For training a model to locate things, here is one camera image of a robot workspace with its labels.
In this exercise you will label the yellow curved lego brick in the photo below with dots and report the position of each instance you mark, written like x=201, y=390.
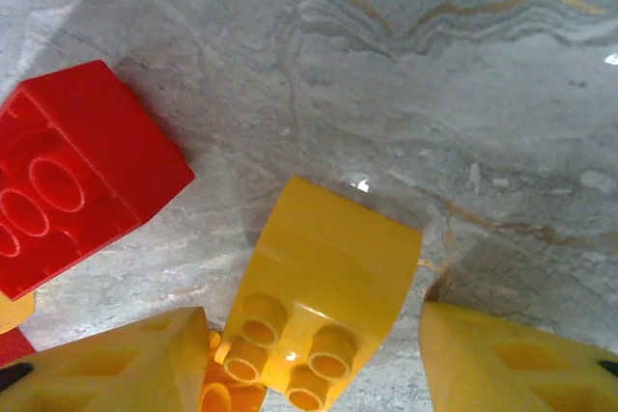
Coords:
x=328, y=248
x=217, y=397

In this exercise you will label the red lego brick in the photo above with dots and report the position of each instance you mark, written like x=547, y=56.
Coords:
x=96, y=142
x=12, y=347

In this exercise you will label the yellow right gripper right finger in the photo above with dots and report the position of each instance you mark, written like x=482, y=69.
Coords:
x=507, y=368

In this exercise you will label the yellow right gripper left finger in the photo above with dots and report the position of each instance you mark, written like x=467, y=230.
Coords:
x=120, y=373

